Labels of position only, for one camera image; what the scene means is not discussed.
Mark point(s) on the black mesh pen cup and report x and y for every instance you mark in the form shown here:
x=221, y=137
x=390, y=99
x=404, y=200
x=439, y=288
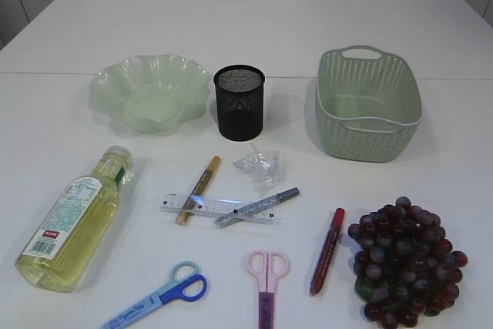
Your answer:
x=239, y=102

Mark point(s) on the red marker pen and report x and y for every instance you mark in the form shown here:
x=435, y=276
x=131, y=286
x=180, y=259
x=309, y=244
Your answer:
x=327, y=252

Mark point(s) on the green woven plastic basket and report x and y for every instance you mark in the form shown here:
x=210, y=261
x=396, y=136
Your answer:
x=367, y=104

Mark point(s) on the clear plastic sheet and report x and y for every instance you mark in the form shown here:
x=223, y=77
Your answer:
x=264, y=168

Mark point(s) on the purple grape bunch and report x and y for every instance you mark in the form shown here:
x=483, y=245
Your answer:
x=406, y=266

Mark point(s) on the blue scissors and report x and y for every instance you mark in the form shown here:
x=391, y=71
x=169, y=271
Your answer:
x=182, y=276

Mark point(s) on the silver marker pen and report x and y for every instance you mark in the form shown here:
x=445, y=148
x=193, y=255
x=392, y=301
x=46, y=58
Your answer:
x=256, y=207

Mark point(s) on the green wavy glass plate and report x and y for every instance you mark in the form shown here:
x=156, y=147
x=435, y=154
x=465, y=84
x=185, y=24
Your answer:
x=151, y=93

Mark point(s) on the gold marker pen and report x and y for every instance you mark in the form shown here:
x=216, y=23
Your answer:
x=198, y=190

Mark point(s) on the clear plastic ruler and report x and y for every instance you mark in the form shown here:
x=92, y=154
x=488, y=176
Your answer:
x=216, y=207

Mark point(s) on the yellow tea bottle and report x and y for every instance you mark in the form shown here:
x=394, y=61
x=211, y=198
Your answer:
x=60, y=250

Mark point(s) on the pink scissors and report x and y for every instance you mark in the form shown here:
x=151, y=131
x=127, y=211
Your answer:
x=267, y=268

